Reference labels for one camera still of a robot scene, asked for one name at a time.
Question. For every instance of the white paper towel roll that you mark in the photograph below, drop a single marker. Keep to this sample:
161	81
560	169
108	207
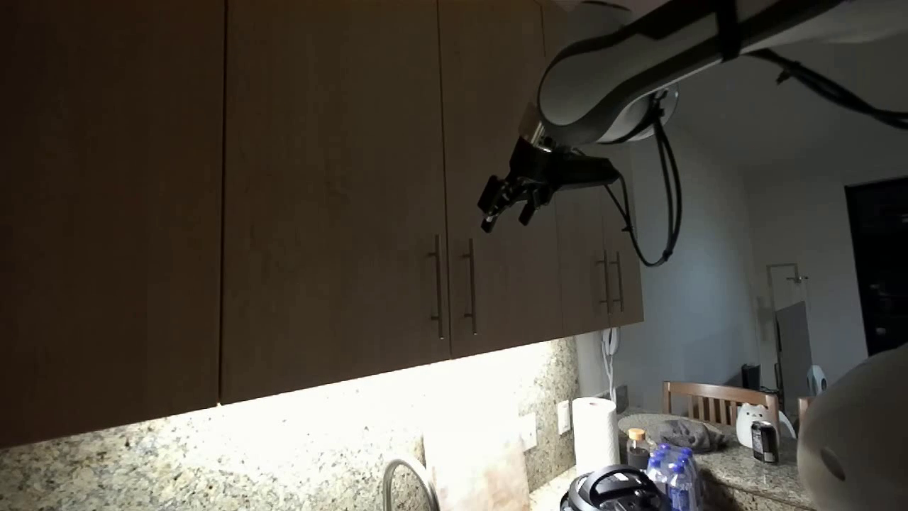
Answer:
597	432

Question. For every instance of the grey standing panel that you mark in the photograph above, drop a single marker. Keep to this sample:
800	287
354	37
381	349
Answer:
794	345

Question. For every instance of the dark glass door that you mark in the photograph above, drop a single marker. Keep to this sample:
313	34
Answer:
881	265

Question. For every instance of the white wall outlet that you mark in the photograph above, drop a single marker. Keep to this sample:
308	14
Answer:
563	417
528	432

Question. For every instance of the wooden slat chair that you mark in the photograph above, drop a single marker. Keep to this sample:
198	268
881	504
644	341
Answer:
803	412
718	390

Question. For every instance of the wooden cutting board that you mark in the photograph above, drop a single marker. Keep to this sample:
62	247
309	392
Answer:
476	478

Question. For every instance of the small spice jar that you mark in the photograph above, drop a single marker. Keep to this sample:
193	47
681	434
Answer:
638	446

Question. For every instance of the chrome faucet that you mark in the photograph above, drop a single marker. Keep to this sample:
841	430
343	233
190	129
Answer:
401	468

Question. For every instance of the white electric kettle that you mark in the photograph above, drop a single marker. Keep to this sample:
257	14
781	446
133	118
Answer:
743	426

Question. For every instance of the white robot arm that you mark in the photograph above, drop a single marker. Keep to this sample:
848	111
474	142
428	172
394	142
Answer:
606	87

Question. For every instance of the black pressure cooker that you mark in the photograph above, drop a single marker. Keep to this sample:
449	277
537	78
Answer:
614	488

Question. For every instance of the small black box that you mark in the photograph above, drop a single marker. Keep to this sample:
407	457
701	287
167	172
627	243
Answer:
752	376

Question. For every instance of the grey fruit bowl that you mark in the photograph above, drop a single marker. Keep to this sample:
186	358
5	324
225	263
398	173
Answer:
684	430

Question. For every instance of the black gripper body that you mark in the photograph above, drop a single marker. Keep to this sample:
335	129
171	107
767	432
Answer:
537	172

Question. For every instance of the clear plastic water bottle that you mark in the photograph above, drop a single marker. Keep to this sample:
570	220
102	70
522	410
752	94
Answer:
661	466
684	478

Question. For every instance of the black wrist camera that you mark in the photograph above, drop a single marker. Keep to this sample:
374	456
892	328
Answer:
591	172

